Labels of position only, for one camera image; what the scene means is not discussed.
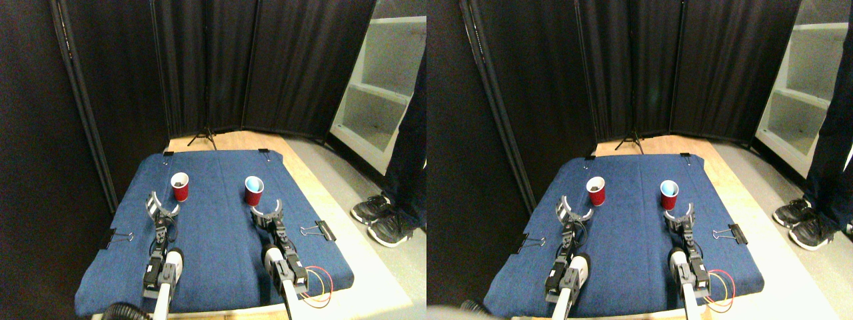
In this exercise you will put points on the red cup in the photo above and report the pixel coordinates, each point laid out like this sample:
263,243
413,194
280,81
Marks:
597,197
668,202
253,198
180,192

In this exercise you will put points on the blue ball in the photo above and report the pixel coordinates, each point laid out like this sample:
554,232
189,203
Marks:
254,184
669,188

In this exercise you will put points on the black curtain stand pole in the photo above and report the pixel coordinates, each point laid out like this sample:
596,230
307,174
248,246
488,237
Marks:
83,106
496,106

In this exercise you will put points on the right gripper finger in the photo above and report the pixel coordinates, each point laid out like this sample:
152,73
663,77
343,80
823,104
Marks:
688,214
276,210
672,216
258,212

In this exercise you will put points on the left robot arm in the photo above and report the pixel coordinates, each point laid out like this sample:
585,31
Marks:
570,276
163,273

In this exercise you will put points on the white shelf unit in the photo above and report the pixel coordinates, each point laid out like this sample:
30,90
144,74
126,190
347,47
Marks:
796,116
373,113

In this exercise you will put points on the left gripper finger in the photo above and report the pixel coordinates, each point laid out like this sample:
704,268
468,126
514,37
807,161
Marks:
152,204
172,212
584,216
563,208

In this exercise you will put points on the black curtain stand foot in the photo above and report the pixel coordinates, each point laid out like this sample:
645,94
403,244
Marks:
208,136
633,140

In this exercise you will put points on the person's legs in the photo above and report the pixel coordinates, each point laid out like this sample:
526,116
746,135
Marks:
816,230
393,226

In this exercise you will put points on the dark blue cloth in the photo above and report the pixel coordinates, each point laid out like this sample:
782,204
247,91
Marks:
633,246
220,240

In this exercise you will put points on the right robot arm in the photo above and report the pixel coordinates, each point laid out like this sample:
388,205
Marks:
286,273
693,276

